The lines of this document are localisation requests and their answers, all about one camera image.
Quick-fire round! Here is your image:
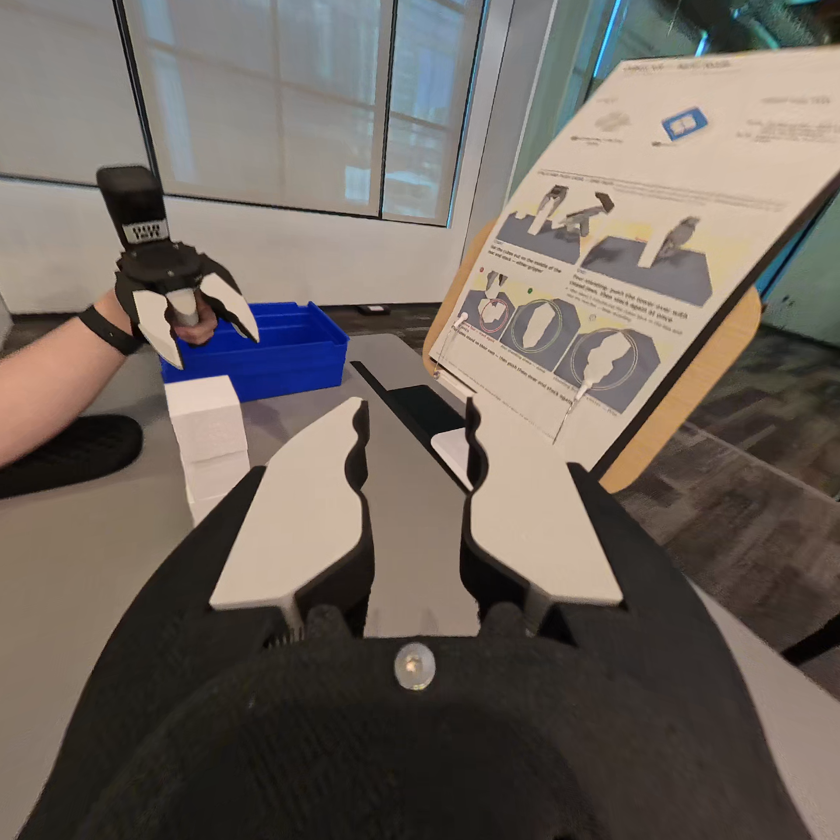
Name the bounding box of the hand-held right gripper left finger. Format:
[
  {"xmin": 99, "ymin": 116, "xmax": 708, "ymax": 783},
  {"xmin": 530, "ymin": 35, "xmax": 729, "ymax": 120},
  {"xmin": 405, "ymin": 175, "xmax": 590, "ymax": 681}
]
[{"xmin": 209, "ymin": 397, "xmax": 376, "ymax": 641}]

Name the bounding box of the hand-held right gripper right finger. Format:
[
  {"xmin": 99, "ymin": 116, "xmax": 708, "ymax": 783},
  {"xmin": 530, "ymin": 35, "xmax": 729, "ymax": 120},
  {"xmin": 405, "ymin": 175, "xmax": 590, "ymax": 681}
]
[{"xmin": 459, "ymin": 397, "xmax": 624, "ymax": 636}]

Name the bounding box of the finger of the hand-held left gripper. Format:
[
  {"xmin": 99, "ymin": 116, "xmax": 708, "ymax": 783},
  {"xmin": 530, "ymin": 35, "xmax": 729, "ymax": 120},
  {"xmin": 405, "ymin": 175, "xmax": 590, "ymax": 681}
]
[
  {"xmin": 199, "ymin": 271, "xmax": 261, "ymax": 345},
  {"xmin": 131, "ymin": 289, "xmax": 186, "ymax": 370}
]

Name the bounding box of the person's left forearm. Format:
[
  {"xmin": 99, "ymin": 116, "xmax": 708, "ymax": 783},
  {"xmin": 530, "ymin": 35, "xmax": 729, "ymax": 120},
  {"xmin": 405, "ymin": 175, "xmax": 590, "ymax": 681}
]
[{"xmin": 0, "ymin": 325, "xmax": 126, "ymax": 468}]

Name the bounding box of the person's left hand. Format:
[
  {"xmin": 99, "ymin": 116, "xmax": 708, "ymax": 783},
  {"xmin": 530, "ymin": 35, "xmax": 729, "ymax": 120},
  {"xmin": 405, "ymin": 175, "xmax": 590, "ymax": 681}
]
[{"xmin": 176, "ymin": 297, "xmax": 217, "ymax": 347}]

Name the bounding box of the black wrist band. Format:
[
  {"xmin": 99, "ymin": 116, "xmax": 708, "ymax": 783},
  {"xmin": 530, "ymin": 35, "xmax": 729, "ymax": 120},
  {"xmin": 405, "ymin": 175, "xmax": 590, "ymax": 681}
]
[{"xmin": 79, "ymin": 304, "xmax": 147, "ymax": 357}]

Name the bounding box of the blue plastic bin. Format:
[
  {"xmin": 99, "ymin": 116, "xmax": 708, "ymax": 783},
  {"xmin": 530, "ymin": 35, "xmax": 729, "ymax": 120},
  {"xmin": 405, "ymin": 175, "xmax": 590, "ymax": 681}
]
[{"xmin": 161, "ymin": 301, "xmax": 350, "ymax": 403}]

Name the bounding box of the white document stand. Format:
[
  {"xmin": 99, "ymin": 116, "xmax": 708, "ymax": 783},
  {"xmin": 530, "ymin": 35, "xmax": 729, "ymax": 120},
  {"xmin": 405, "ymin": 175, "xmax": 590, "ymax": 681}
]
[{"xmin": 430, "ymin": 311, "xmax": 601, "ymax": 492}]

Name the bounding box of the black mesh wrist rest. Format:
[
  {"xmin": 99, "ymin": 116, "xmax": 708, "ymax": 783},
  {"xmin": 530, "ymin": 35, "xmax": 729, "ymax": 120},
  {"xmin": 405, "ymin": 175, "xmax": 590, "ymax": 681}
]
[{"xmin": 0, "ymin": 413, "xmax": 144, "ymax": 501}]

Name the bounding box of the printed instruction sheet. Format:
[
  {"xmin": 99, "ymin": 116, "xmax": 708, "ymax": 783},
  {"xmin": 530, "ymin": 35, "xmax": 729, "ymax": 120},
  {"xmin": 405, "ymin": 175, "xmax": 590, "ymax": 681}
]
[{"xmin": 428, "ymin": 46, "xmax": 840, "ymax": 472}]

